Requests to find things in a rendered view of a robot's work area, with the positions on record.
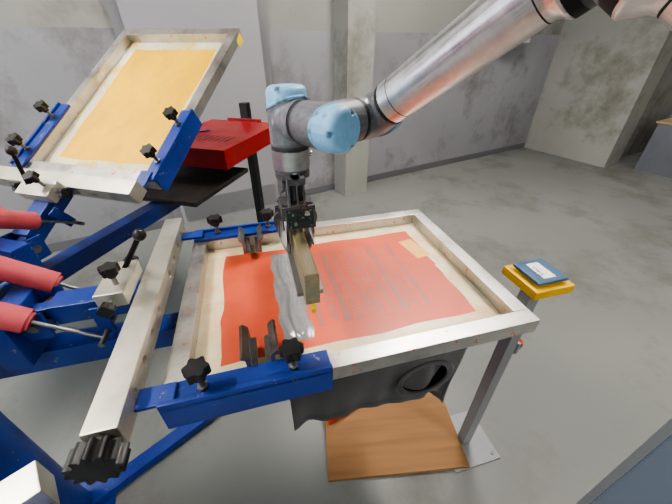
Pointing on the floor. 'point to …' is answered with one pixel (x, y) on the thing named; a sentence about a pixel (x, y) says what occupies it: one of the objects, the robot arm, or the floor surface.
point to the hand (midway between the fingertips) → (297, 245)
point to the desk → (658, 151)
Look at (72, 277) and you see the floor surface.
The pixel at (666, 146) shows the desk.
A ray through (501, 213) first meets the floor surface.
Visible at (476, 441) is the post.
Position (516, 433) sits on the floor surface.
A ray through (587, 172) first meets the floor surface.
